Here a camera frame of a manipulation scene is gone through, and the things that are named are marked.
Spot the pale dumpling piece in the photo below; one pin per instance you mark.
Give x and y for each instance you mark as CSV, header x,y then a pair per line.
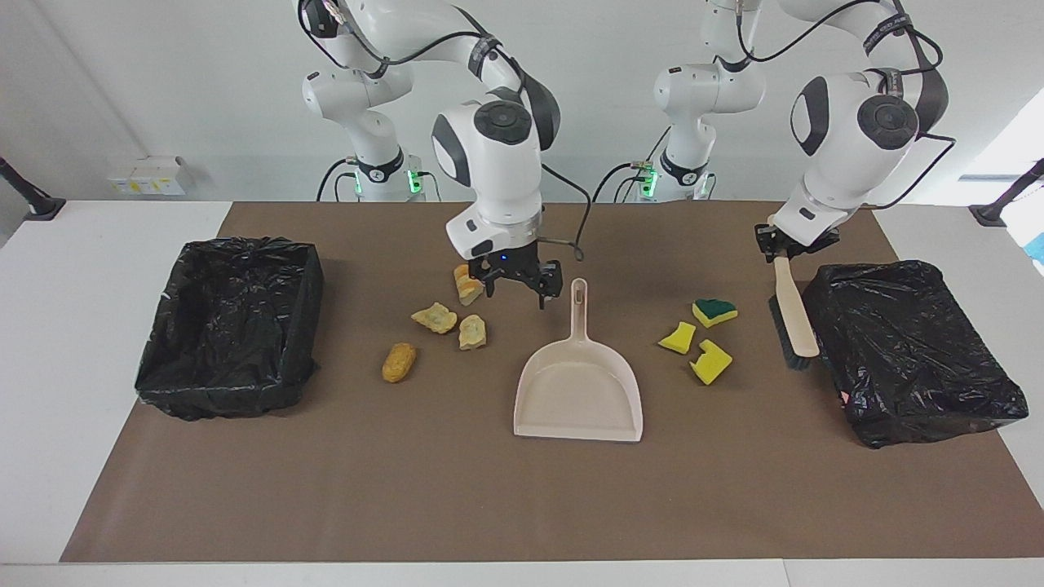
x,y
472,333
435,318

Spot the green and yellow sponge piece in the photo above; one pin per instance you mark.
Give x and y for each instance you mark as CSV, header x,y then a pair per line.
x,y
714,311

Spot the brown table mat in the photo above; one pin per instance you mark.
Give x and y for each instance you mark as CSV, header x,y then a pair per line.
x,y
489,505

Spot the beige plastic dustpan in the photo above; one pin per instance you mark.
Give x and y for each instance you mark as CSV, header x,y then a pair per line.
x,y
577,391

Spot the black clamp stand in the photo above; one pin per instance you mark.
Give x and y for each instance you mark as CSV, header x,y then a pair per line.
x,y
1003,204
33,200

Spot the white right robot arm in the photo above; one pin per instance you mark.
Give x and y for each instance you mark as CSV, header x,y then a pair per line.
x,y
489,163

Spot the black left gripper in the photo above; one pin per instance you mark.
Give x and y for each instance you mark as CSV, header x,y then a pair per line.
x,y
803,246

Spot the notched yellow sponge piece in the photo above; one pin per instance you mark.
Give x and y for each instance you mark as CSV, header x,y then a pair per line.
x,y
711,364

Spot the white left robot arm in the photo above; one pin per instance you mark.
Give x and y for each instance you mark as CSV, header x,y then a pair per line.
x,y
848,139

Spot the blue object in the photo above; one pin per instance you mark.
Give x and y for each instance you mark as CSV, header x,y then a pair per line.
x,y
1037,249

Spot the beige hand brush black bristles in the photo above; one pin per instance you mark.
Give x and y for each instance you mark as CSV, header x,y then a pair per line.
x,y
795,314

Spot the small yellow sponge piece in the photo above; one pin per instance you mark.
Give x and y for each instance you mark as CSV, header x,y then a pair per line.
x,y
677,337

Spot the brown oval fried nugget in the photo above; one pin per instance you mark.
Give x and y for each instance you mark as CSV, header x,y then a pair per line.
x,y
399,362

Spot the white wall socket box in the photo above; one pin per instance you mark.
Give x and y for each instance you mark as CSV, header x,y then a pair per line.
x,y
147,176

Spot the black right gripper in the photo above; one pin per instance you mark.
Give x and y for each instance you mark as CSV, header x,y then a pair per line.
x,y
512,267

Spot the bin with black bag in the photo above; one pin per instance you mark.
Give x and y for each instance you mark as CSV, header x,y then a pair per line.
x,y
905,350
228,326

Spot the orange striped bread piece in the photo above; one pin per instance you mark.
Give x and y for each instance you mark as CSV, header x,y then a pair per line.
x,y
468,287

